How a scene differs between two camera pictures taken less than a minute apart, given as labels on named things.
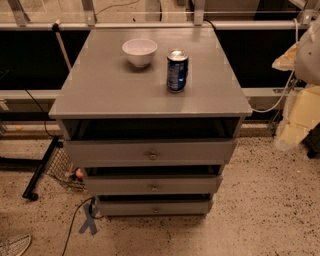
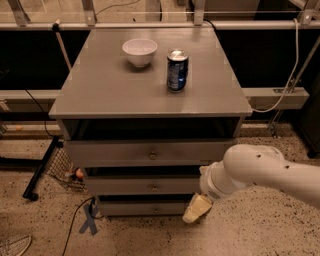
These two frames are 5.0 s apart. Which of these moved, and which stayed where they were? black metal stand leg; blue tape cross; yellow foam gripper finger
Moved: yellow foam gripper finger
Stayed: black metal stand leg; blue tape cross
